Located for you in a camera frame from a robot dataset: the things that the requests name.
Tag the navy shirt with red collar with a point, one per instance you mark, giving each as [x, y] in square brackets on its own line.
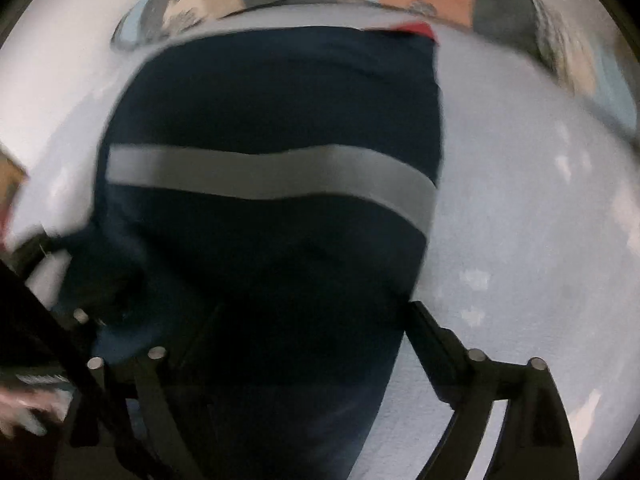
[275, 100]

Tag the light blue cloud bedsheet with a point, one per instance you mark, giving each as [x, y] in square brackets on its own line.
[525, 210]

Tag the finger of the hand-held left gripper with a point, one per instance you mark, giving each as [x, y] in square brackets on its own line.
[45, 320]

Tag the person's left hand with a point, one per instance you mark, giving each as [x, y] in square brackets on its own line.
[25, 410]

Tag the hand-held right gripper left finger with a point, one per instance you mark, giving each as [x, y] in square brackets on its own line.
[160, 400]

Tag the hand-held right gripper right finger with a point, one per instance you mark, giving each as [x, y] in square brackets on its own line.
[430, 350]

